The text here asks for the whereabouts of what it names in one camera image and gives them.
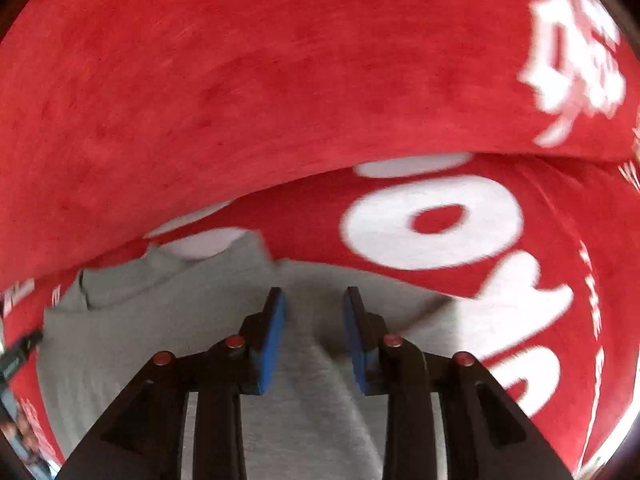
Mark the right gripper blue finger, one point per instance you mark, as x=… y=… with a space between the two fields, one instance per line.
x=267 y=344
x=386 y=364

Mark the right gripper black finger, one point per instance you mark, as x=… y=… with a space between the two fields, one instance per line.
x=15 y=357

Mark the grey knit sweater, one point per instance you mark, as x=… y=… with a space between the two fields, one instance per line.
x=312 y=423

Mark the red sofa cover with characters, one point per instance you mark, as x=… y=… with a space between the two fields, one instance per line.
x=487 y=150

